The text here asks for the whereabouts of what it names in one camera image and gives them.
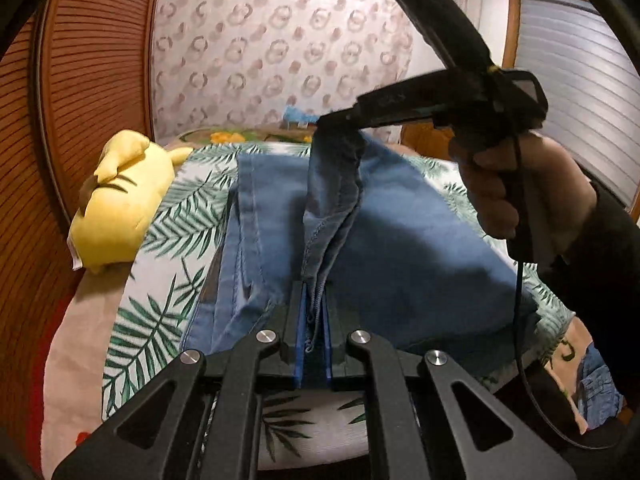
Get cardboard box with blue cloth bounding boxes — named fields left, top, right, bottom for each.
left=282, top=105, right=319, bottom=130

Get person's right hand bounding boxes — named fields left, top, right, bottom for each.
left=449, top=132, right=598, bottom=266

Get person's right forearm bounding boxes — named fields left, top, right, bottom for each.
left=537, top=181, right=640, bottom=480

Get circle pattern curtain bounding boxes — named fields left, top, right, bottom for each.
left=152, top=0, right=413, bottom=141

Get blue denim pants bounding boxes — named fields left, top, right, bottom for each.
left=184, top=134, right=538, bottom=375

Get floral blanket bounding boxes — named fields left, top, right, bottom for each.
left=39, top=123, right=626, bottom=480

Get brown louvered wardrobe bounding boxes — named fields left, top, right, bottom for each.
left=1, top=0, right=155, bottom=465

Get grey window blind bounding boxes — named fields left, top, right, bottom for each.
left=504, top=0, right=639, bottom=209

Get yellow plush toy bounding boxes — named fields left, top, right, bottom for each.
left=67, top=130, right=192, bottom=273

